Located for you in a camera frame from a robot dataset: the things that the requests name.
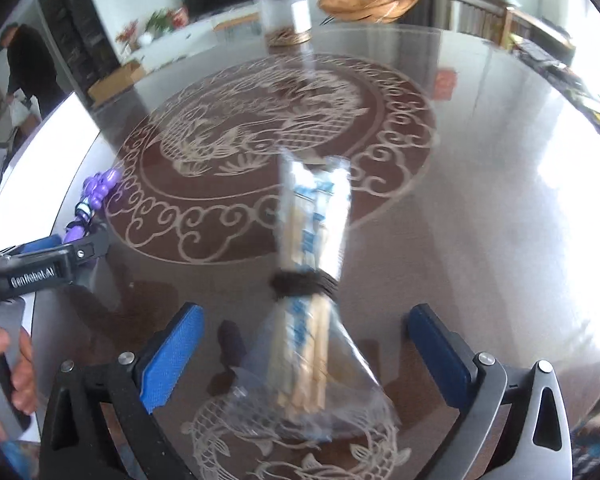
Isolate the small wooden bench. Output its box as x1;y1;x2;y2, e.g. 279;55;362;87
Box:
214;12;261;31

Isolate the white storage box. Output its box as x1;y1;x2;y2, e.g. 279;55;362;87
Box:
0;91;103;341

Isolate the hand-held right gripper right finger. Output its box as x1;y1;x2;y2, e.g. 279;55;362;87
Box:
407;304;573;480

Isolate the clear jar with black lid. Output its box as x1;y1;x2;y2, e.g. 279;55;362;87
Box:
254;0;313;47

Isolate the purple toy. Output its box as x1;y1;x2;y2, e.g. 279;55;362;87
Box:
62;169;123;246

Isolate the wooden railing bench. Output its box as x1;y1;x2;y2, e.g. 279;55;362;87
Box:
447;0;576;63

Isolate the white television cabinet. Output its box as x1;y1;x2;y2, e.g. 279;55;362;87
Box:
125;10;266;68

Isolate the bushy green potted plant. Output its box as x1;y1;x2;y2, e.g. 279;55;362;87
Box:
145;8;173;36

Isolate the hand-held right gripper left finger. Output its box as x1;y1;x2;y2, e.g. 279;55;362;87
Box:
39;302;206;480

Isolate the black bookcase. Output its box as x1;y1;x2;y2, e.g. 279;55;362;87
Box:
37;0;121;106

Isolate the brown cardboard box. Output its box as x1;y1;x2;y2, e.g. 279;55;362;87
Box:
87;61;146;106

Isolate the person's left hand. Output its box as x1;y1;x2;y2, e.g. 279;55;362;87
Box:
0;326;40;441

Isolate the bag of wooden sticks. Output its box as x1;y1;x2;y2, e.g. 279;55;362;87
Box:
227;150;398;443

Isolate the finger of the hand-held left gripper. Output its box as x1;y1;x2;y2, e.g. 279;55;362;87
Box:
67;230;112;273
0;232;78;261

